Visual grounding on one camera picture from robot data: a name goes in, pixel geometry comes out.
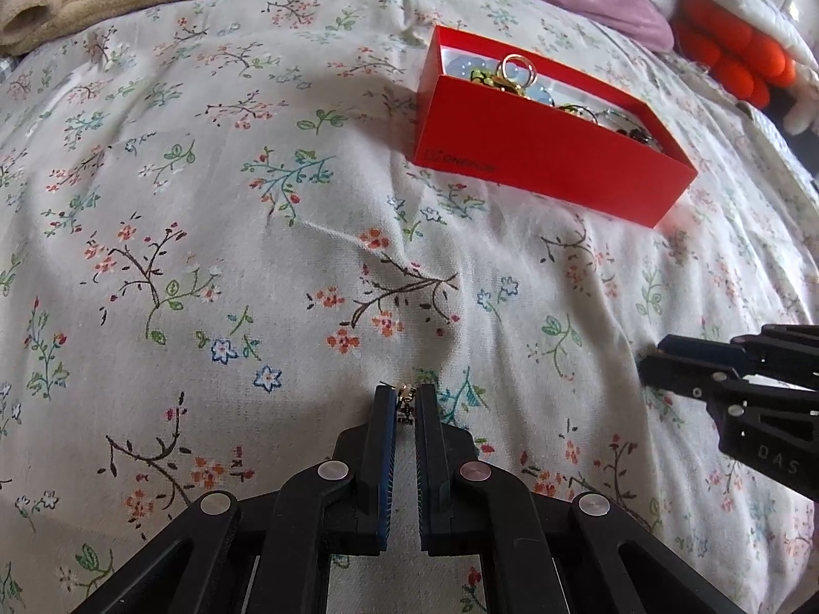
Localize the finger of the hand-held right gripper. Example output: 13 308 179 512
658 325 819 391
640 353 819 416

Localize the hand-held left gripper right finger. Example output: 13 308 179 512
415 384 749 614

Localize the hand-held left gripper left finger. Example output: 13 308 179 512
67 385 399 614

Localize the small gold flower earring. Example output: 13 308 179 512
379 381 421 427

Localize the red cardboard box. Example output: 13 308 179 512
413 24 698 230

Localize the light blue bead bracelet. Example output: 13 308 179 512
446 56 557 106

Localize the wide gold ring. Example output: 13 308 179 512
500 53 540 96

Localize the floral bedsheet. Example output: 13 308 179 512
0 0 819 614

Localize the orange plush toy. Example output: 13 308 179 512
672 0 798 109

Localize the silver chain bracelet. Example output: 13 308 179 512
592 107 660 149

